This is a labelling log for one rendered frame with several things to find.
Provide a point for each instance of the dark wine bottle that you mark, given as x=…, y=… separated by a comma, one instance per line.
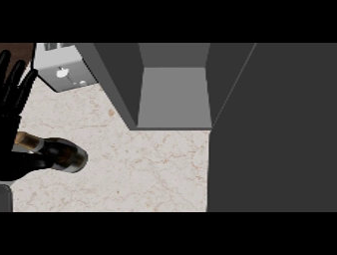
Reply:
x=64, y=155

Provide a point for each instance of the grey open cabinet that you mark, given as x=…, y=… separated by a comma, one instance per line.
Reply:
x=172, y=96

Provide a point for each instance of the dark grey cabinet door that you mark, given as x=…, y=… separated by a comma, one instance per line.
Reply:
x=282, y=132

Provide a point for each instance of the silver toaster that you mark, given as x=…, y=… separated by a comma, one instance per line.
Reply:
x=60, y=68

